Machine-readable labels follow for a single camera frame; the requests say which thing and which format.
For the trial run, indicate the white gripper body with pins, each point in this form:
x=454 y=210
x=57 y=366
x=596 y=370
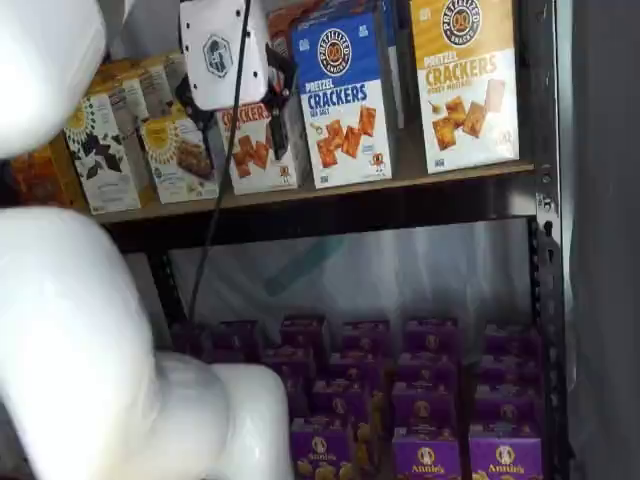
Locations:
x=210 y=25

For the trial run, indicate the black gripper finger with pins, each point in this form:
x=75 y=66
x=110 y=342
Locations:
x=279 y=130
x=204 y=125

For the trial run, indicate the blue pretzel crackers box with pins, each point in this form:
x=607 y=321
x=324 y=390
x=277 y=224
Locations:
x=392 y=60
x=345 y=125

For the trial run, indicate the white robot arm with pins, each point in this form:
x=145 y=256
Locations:
x=60 y=300

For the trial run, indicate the Simple Mills almond bar box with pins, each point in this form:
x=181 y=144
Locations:
x=172 y=112
x=175 y=165

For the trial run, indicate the orange pretzel crackers box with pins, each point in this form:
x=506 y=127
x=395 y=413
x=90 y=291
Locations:
x=255 y=160
x=280 y=27

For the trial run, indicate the Simple Mills sweet thins box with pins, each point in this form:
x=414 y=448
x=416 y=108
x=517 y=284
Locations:
x=100 y=160
x=172 y=70
x=150 y=80
x=127 y=102

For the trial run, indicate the wooden shelf board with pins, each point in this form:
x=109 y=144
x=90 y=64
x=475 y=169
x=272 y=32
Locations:
x=350 y=192

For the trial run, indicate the orange snack box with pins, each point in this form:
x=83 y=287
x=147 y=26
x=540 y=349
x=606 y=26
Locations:
x=40 y=175

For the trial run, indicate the yellow pretzel crackers box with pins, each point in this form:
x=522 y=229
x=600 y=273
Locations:
x=465 y=100

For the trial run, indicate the purple Annie's snack box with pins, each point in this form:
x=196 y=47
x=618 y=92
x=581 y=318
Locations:
x=507 y=372
x=431 y=336
x=320 y=447
x=426 y=455
x=235 y=337
x=425 y=406
x=340 y=400
x=187 y=340
x=365 y=336
x=287 y=359
x=512 y=340
x=427 y=370
x=505 y=457
x=302 y=330
x=505 y=407
x=356 y=369

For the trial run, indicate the black metal shelf rack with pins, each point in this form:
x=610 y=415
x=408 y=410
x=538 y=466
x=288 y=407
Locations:
x=552 y=300

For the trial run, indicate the purple Annie's snack boxes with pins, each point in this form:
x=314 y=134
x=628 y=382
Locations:
x=382 y=400

